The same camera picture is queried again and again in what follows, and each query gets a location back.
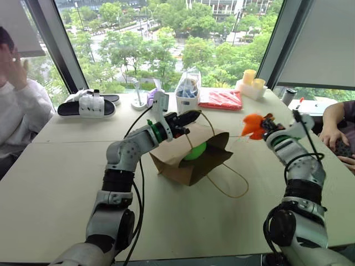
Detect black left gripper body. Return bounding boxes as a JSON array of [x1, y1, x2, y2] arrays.
[[165, 112, 192, 139]]

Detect person in white sweater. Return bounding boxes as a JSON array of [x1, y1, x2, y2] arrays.
[[0, 26, 57, 180]]

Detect bystander hand on black device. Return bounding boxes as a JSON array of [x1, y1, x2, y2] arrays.
[[318, 129, 351, 153]]

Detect tall yellow cup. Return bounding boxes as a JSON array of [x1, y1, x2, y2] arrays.
[[242, 69, 257, 86]]

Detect white stand with clear top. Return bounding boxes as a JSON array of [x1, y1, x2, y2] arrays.
[[130, 77, 146, 110]]

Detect raised hand of white-sweater person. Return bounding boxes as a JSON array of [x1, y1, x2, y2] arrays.
[[7, 49, 29, 91]]

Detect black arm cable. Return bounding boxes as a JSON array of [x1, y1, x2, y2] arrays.
[[262, 109, 325, 257], [121, 106, 154, 266]]

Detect dark window frame post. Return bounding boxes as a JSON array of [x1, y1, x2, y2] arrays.
[[256, 0, 313, 90], [24, 0, 89, 94]]

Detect black handheld device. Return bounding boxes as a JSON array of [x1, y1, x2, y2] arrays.
[[333, 137, 354, 158]]

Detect brown paper bag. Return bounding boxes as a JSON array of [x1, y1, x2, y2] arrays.
[[149, 110, 250, 199]]

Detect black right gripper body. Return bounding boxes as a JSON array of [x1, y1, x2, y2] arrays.
[[261, 118, 287, 137]]

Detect grey tumbler with black lid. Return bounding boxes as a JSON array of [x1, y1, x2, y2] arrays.
[[281, 88, 298, 107]]

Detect red plastic package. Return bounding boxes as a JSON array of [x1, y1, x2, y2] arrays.
[[197, 89, 244, 111]]

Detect white foam tray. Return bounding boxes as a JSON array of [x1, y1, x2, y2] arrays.
[[235, 79, 269, 101]]

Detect white tub with plastic bag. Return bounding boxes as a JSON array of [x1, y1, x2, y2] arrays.
[[175, 67, 202, 115]]

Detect purple small object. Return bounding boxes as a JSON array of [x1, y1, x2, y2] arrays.
[[146, 88, 159, 108]]

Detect grey roller blind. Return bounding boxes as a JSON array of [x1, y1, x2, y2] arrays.
[[0, 0, 47, 58], [277, 0, 355, 91]]

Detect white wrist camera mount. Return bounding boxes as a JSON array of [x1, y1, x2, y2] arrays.
[[151, 90, 175, 142], [287, 111, 316, 140]]

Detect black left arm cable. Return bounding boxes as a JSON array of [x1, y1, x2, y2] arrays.
[[121, 106, 154, 266]]

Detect black and white slipper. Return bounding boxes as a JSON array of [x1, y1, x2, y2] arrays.
[[57, 95, 117, 119], [66, 88, 121, 106]]

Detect short yellow cup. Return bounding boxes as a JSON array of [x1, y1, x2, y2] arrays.
[[251, 78, 267, 90]]

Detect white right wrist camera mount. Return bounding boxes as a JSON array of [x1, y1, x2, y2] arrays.
[[287, 111, 316, 140]]

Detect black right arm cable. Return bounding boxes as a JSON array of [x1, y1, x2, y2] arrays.
[[262, 109, 325, 257]]

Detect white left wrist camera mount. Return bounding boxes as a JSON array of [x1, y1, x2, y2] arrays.
[[151, 90, 175, 142]]

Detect bystander hand at table edge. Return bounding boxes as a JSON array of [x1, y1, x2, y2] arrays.
[[336, 154, 355, 175]]

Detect white board with red pen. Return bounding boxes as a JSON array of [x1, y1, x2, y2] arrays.
[[287, 98, 338, 116]]

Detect orange plush toy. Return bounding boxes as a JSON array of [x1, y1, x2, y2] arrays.
[[240, 111, 267, 141]]

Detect green ball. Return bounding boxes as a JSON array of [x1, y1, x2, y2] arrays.
[[182, 141, 208, 162]]

